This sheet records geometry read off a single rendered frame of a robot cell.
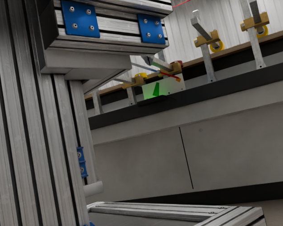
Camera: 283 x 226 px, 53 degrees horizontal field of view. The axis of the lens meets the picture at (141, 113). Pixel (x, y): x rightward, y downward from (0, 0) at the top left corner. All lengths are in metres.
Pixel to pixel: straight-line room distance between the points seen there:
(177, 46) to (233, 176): 7.79
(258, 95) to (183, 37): 7.91
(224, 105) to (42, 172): 1.08
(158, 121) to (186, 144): 0.27
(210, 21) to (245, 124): 7.70
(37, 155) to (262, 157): 1.32
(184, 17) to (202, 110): 8.04
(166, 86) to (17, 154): 1.09
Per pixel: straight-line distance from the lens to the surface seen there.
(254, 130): 1.77
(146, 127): 1.73
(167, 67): 1.58
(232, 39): 9.09
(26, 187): 0.75
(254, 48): 1.59
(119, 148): 2.06
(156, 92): 1.68
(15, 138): 0.75
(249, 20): 1.62
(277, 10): 9.35
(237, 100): 1.58
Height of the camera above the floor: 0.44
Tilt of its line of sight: 7 degrees up
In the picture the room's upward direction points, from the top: 12 degrees counter-clockwise
